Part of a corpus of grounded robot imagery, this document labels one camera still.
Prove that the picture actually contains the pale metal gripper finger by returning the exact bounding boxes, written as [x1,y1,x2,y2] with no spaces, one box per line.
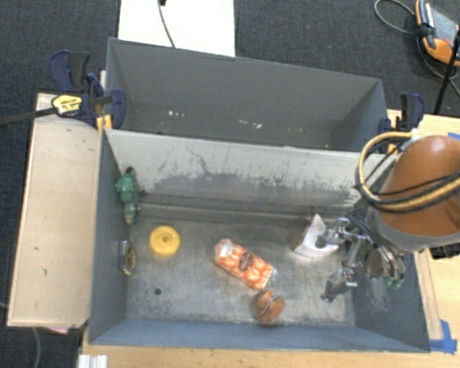
[319,265,361,306]
[314,216,352,251]

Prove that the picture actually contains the white angular plastic piece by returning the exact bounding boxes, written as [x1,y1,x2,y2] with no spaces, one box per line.
[292,211,343,261]

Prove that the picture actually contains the brown round toy food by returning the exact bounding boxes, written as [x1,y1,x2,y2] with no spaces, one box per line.
[251,287,287,325]

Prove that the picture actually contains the orange and white packet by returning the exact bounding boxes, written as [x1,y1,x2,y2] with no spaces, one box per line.
[209,237,281,294]

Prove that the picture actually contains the grey metal bin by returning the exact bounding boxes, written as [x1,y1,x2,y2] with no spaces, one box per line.
[78,36,458,368]

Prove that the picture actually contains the yellow round disc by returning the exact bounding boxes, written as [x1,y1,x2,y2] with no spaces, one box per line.
[147,223,183,260]

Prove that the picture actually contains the small dark and yellow tool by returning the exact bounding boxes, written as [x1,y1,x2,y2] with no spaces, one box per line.
[116,239,140,278]

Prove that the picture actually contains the green toy animal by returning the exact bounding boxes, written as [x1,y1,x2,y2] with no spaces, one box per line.
[110,165,148,226]

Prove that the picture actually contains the pale wood flat board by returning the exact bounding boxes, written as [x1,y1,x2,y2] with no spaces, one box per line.
[6,91,112,335]

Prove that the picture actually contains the black cylinder on white bracket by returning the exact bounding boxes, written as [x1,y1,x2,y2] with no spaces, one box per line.
[428,238,460,261]

